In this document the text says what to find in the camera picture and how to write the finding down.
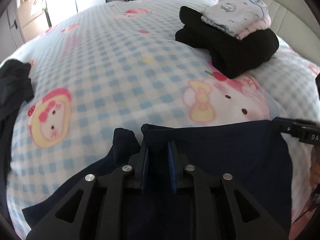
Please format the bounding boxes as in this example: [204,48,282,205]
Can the navy striped track pants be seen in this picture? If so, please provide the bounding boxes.
[22,119,294,240]

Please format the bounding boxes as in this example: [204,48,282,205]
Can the person right hand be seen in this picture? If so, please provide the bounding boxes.
[310,145,320,190]

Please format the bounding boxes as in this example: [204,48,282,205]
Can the folded black garment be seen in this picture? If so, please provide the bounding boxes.
[175,6,279,79]

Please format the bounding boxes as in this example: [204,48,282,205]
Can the grey padded headboard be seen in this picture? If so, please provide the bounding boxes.
[263,0,319,64]

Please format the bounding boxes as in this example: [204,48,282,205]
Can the folded pink garment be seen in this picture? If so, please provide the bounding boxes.
[236,15,272,40]

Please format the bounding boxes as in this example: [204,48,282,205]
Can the folded white printed garment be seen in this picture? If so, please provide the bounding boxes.
[201,0,269,39]

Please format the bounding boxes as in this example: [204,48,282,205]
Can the black jacket on bed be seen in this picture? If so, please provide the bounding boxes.
[1,59,34,209]

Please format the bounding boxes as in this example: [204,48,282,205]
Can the blue checkered cartoon blanket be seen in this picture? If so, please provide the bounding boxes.
[7,0,319,239]

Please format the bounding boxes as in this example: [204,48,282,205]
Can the grey door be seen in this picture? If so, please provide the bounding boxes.
[0,0,25,62]

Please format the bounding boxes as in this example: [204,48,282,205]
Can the beige refrigerator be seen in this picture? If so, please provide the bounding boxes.
[17,0,49,42]

